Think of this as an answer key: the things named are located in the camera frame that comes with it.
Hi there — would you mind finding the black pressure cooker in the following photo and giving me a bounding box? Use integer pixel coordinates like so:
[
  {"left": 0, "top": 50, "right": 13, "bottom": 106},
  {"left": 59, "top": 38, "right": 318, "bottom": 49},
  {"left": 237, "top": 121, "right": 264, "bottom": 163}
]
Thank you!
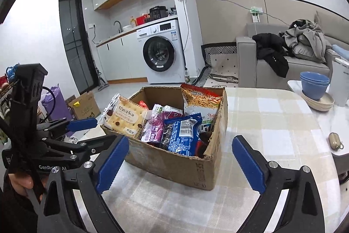
[{"left": 149, "top": 5, "right": 168, "bottom": 19}]

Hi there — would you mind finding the blue bowl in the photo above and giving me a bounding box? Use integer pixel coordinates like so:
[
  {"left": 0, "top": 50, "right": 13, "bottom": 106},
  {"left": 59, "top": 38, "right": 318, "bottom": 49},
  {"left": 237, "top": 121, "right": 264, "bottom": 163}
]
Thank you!
[
  {"left": 301, "top": 81, "right": 329, "bottom": 101},
  {"left": 300, "top": 71, "right": 330, "bottom": 86}
]

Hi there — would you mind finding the brown cardboard box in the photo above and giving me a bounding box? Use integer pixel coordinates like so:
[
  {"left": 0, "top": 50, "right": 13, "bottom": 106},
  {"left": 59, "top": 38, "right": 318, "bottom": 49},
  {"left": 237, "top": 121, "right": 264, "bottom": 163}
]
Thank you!
[{"left": 100, "top": 86, "right": 229, "bottom": 191}]

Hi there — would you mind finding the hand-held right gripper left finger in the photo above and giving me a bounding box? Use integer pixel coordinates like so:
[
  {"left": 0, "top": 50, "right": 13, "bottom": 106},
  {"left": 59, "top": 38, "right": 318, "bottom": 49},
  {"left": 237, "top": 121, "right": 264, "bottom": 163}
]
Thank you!
[{"left": 37, "top": 135, "right": 130, "bottom": 233}]

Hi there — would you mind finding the white kitchen counter cabinet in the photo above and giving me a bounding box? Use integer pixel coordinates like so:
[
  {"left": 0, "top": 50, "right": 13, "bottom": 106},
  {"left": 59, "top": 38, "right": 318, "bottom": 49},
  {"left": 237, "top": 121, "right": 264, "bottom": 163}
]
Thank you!
[{"left": 96, "top": 28, "right": 149, "bottom": 85}]

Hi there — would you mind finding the person's left hand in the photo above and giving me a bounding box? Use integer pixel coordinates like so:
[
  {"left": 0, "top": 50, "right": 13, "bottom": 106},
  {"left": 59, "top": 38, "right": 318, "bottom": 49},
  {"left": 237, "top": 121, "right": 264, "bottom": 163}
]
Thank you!
[{"left": 8, "top": 171, "right": 47, "bottom": 197}]

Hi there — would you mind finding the patterned black white mat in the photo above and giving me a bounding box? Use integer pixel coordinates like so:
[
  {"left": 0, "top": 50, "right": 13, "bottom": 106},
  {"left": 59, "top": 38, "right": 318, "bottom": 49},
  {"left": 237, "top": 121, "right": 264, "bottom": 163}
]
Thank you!
[{"left": 194, "top": 43, "right": 239, "bottom": 88}]

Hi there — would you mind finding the printed cardboard floor box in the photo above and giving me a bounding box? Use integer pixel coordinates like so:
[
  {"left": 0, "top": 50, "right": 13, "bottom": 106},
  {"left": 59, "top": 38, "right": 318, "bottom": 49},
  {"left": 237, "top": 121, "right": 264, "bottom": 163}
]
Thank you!
[{"left": 68, "top": 91, "right": 101, "bottom": 120}]

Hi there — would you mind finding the white marble side table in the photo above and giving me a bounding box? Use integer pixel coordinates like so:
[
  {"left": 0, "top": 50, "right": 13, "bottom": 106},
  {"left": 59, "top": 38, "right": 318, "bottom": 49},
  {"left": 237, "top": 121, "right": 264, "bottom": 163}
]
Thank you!
[{"left": 287, "top": 79, "right": 349, "bottom": 157}]

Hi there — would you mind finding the white washing machine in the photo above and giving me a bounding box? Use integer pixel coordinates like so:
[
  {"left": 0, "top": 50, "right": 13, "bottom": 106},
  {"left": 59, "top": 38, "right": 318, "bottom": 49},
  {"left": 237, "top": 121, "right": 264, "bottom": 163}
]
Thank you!
[{"left": 136, "top": 19, "right": 187, "bottom": 85}]

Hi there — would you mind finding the beige dish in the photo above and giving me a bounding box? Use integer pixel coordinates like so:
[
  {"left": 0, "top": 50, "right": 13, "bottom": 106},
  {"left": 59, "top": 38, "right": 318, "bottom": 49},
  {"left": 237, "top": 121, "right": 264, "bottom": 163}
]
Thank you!
[{"left": 300, "top": 91, "right": 335, "bottom": 113}]

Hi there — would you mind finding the grey clothes pile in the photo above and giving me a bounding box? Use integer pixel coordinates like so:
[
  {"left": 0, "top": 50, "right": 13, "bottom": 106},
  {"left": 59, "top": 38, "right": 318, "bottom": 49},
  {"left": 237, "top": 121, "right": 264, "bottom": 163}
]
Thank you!
[{"left": 284, "top": 19, "right": 335, "bottom": 63}]

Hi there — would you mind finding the floor mop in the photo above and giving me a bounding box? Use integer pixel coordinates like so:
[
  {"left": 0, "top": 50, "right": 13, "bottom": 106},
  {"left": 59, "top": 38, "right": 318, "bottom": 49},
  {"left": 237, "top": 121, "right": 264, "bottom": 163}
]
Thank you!
[{"left": 94, "top": 59, "right": 109, "bottom": 92}]

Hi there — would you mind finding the silver purple snack packet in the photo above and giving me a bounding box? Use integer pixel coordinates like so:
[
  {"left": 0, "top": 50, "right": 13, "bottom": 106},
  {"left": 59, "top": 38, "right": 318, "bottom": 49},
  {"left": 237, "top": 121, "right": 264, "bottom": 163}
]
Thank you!
[{"left": 140, "top": 104, "right": 184, "bottom": 147}]

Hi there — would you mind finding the grey sofa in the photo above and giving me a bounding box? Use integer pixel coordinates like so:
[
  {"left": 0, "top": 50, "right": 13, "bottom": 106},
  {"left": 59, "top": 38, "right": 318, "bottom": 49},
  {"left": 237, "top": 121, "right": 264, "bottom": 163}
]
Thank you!
[{"left": 236, "top": 10, "right": 349, "bottom": 88}]

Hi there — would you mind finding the blue snack packet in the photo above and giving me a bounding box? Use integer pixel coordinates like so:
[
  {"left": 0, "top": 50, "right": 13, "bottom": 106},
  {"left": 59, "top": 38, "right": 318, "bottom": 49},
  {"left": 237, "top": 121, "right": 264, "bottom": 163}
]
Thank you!
[{"left": 159, "top": 112, "right": 204, "bottom": 157}]

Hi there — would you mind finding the light blue pillow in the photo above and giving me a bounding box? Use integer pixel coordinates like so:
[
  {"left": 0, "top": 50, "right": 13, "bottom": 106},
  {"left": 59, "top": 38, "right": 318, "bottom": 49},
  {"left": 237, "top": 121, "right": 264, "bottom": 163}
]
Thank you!
[{"left": 331, "top": 44, "right": 349, "bottom": 58}]

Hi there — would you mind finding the clear cracker packet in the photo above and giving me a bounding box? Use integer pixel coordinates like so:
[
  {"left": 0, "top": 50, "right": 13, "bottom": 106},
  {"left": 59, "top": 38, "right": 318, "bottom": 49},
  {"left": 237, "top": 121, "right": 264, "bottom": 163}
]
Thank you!
[{"left": 101, "top": 93, "right": 149, "bottom": 138}]

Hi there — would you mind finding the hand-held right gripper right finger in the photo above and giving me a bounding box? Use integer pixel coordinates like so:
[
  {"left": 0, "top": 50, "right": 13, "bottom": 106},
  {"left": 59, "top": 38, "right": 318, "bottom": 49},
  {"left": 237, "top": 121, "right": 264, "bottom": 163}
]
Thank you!
[{"left": 232, "top": 135, "right": 323, "bottom": 233}]

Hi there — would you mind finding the purple bag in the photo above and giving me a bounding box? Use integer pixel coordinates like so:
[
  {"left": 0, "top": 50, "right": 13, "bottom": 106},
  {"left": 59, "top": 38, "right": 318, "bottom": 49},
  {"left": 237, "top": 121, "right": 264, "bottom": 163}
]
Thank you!
[{"left": 41, "top": 85, "right": 74, "bottom": 138}]

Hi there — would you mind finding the red box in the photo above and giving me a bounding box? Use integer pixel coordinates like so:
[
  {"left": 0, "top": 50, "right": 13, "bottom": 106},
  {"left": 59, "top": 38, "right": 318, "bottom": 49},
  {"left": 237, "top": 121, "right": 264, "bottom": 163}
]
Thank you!
[{"left": 136, "top": 15, "right": 151, "bottom": 26}]

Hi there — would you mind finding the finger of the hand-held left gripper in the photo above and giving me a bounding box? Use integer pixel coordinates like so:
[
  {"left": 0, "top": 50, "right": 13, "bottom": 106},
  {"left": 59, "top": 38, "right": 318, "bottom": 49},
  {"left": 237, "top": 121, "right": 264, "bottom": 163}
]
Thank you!
[
  {"left": 48, "top": 135, "right": 122, "bottom": 163},
  {"left": 36, "top": 117, "right": 98, "bottom": 141}
]

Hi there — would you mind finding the red-edged noodle snack bag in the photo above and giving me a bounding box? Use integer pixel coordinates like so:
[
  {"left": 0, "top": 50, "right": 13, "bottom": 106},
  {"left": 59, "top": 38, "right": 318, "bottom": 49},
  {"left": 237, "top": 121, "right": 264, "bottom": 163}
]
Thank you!
[{"left": 180, "top": 83, "right": 223, "bottom": 133}]

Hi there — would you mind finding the person's left forearm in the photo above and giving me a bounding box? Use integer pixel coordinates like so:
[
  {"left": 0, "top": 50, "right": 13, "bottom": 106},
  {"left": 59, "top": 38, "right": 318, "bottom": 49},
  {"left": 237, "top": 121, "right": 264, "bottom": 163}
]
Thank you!
[{"left": 0, "top": 186, "right": 39, "bottom": 233}]

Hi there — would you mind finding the black jacket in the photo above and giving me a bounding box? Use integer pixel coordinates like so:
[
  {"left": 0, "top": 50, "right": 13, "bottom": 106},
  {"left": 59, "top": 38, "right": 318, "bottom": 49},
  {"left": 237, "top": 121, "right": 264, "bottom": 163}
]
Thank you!
[{"left": 252, "top": 33, "right": 294, "bottom": 78}]

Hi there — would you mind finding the wall socket with charger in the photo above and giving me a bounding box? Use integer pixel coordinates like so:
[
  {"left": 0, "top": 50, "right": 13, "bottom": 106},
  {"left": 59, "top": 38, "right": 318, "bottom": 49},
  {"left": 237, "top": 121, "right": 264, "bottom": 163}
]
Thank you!
[{"left": 249, "top": 5, "right": 264, "bottom": 23}]

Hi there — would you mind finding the beige earbud case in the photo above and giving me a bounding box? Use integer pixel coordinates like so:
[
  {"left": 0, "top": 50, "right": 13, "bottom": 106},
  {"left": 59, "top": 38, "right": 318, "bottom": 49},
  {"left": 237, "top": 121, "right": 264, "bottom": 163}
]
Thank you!
[{"left": 328, "top": 132, "right": 345, "bottom": 150}]

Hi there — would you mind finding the dark glass door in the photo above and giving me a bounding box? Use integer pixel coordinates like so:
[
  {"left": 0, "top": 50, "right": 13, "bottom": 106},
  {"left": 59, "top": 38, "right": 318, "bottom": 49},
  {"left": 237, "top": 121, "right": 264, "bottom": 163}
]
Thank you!
[{"left": 58, "top": 0, "right": 100, "bottom": 96}]

